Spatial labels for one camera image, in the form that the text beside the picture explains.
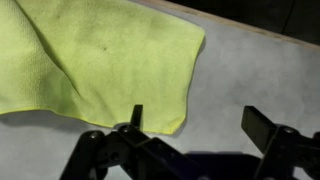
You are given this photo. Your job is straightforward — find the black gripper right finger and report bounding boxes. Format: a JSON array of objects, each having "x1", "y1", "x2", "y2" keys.
[{"x1": 241, "y1": 106, "x2": 320, "y2": 180}]

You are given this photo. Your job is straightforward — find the yellow-green microfiber towel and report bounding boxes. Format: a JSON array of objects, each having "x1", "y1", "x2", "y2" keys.
[{"x1": 0, "y1": 0, "x2": 205, "y2": 134}]

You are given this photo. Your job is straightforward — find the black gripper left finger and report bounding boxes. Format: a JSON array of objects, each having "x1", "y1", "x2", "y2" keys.
[{"x1": 59, "y1": 105, "x2": 207, "y2": 180}]

